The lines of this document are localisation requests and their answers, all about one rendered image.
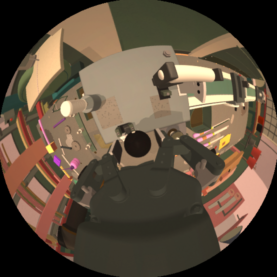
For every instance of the green open box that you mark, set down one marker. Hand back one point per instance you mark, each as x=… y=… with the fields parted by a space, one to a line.
x=200 y=118

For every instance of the black pin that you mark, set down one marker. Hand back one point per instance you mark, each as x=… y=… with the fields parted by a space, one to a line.
x=66 y=147

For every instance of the green lever bracket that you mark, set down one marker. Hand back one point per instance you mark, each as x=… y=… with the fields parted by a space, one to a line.
x=124 y=129

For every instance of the purple rod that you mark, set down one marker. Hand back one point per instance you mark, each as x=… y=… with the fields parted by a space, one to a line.
x=59 y=122

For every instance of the cream and green lathe bed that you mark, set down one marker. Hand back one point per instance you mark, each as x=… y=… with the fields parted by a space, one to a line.
x=218 y=95

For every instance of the grey hex bolt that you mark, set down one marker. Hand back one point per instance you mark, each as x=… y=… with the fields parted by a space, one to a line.
x=166 y=53

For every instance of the red box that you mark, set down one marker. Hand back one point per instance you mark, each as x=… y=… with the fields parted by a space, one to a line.
x=251 y=162
x=255 y=153
x=261 y=120

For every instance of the brass gear on stud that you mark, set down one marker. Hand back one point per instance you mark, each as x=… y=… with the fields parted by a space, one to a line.
x=175 y=134

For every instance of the cream spindle with black collars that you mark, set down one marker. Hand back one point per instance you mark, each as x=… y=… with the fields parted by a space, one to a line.
x=194 y=74

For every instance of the grey lathe headstock body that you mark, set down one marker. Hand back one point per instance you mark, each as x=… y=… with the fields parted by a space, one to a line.
x=129 y=82

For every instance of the black ball lever knob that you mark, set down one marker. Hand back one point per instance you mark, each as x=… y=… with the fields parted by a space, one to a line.
x=137 y=144

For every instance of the pink rod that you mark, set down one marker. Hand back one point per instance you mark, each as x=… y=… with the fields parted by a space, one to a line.
x=42 y=131

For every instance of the purple block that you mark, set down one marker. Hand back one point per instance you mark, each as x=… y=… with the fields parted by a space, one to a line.
x=57 y=160

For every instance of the yellow cube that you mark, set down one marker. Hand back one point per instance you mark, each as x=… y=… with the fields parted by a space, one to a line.
x=51 y=147

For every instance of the teal bar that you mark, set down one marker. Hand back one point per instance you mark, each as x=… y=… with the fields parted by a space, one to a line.
x=62 y=90

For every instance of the green gear rack plate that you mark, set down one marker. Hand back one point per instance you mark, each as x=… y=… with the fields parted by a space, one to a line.
x=85 y=134

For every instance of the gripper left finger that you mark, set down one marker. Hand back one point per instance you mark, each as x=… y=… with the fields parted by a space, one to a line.
x=118 y=152

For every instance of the green bowl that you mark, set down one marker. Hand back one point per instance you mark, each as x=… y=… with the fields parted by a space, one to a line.
x=231 y=234

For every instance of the yellow card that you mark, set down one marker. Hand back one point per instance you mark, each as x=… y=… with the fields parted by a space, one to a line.
x=225 y=141

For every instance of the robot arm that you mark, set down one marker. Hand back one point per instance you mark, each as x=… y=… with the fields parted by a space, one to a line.
x=69 y=218

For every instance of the small green latch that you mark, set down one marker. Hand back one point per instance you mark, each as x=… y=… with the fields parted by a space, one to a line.
x=165 y=93

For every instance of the grey perforated bracket plate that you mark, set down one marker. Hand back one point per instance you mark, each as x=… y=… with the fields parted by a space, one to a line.
x=195 y=90

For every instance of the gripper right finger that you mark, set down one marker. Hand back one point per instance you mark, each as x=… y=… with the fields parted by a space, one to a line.
x=194 y=149

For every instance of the pink oil can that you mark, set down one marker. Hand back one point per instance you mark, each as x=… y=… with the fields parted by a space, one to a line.
x=74 y=163

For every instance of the tan flat board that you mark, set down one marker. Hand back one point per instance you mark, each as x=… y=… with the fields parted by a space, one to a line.
x=45 y=69

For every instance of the orange wooden crate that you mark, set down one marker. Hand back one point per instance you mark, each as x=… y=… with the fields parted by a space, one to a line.
x=231 y=164

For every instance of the dark lathe carriage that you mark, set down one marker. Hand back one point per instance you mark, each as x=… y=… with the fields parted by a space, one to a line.
x=238 y=87

